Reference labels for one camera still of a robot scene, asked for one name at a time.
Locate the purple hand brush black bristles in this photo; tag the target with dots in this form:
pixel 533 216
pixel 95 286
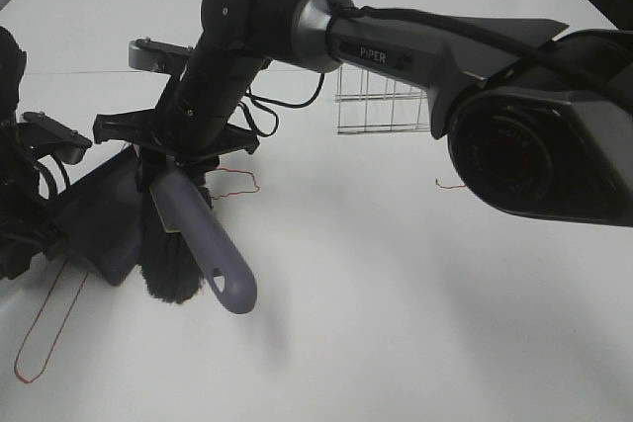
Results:
pixel 182 245

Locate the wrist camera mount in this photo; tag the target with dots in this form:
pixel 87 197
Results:
pixel 144 54
pixel 44 136

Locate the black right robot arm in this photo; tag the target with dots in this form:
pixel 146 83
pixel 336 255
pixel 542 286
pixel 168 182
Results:
pixel 537 118

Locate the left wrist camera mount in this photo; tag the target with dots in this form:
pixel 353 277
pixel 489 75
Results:
pixel 44 136

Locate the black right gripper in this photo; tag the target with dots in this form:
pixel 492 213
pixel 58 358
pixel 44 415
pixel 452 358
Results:
pixel 138 128

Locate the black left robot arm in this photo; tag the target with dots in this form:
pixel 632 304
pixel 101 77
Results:
pixel 13 64

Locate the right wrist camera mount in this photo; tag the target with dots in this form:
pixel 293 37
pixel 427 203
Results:
pixel 144 54

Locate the purple plastic dustpan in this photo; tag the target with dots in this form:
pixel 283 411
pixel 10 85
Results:
pixel 100 217

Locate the metal wire rack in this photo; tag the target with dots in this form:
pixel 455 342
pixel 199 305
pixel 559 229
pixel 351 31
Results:
pixel 370 103

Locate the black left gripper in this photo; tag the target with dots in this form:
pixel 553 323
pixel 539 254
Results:
pixel 27 228

